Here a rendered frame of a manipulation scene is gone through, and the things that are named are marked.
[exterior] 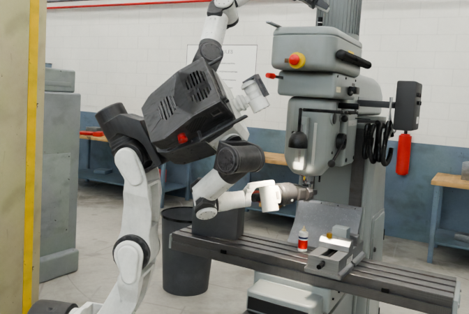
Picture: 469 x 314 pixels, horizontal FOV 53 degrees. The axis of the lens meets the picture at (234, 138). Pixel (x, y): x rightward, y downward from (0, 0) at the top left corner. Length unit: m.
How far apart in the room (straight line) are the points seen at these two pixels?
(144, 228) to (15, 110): 1.40
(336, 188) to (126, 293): 1.12
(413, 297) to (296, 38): 1.04
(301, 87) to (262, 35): 4.93
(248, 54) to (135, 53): 2.06
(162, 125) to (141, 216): 0.38
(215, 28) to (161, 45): 5.81
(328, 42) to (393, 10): 4.55
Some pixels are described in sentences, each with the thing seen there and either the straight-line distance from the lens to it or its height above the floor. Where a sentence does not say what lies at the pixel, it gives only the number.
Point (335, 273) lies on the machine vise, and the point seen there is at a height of 0.99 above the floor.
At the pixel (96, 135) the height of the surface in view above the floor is 0.89.
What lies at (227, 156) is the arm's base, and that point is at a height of 1.42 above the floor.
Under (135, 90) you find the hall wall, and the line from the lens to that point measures 7.95.
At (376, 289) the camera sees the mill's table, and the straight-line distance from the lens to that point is 1.93.
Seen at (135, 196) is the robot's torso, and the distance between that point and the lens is 1.75.
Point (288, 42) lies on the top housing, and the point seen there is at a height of 1.83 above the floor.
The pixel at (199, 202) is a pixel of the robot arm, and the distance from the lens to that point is 1.69.
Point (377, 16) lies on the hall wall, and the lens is 6.32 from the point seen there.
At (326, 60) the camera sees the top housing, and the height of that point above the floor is 1.76.
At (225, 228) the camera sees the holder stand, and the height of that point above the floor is 1.02.
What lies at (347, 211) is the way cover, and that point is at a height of 1.10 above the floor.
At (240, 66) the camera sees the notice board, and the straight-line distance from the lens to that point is 6.88.
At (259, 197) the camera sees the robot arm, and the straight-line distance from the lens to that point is 1.87.
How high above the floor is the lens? 1.61
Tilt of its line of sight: 5 degrees down
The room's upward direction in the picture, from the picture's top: 4 degrees clockwise
